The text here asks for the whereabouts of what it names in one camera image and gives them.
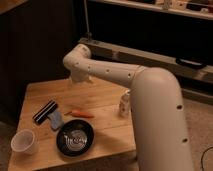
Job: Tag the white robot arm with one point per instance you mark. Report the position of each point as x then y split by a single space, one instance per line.
158 118

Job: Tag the metal pole stand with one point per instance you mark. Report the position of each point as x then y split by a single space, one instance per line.
88 32

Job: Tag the background shelf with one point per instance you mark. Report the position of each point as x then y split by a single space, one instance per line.
145 6

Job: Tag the orange carrot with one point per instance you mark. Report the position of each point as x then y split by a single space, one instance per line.
79 114

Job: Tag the long grey case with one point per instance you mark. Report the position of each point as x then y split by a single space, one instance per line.
134 56

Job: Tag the black case handle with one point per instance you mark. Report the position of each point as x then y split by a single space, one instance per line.
189 64

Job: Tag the white paper cup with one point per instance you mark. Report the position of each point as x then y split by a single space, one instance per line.
24 142

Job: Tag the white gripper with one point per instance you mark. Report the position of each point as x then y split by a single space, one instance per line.
80 79

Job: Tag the black round plate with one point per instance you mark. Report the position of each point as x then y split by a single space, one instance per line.
75 138

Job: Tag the small white bottle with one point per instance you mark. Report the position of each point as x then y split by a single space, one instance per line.
124 105

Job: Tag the wooden table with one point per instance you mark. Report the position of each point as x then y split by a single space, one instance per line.
113 134

